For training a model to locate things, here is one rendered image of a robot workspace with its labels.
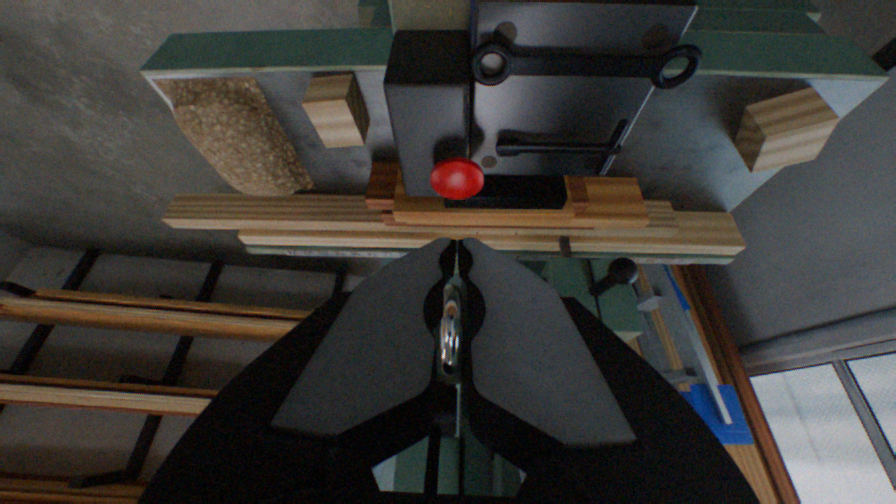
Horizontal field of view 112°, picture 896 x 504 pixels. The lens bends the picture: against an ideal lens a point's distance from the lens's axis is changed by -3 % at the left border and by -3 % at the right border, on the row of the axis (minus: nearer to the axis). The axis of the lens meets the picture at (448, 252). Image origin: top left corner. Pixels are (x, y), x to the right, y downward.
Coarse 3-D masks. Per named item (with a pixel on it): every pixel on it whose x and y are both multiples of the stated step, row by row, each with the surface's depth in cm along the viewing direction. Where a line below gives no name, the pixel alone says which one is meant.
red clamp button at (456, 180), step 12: (444, 168) 17; (456, 168) 17; (468, 168) 17; (480, 168) 17; (432, 180) 18; (444, 180) 17; (456, 180) 17; (468, 180) 17; (480, 180) 17; (444, 192) 18; (456, 192) 18; (468, 192) 18
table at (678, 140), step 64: (192, 64) 25; (256, 64) 25; (320, 64) 25; (384, 64) 25; (704, 64) 24; (768, 64) 24; (832, 64) 24; (384, 128) 30; (640, 128) 28; (704, 128) 28; (320, 192) 38; (704, 192) 35
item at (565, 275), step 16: (544, 272) 30; (560, 272) 28; (576, 272) 28; (592, 272) 28; (560, 288) 27; (576, 288) 27; (624, 288) 27; (592, 304) 27; (608, 304) 27; (624, 304) 27; (608, 320) 26; (624, 320) 26; (640, 320) 26; (624, 336) 26
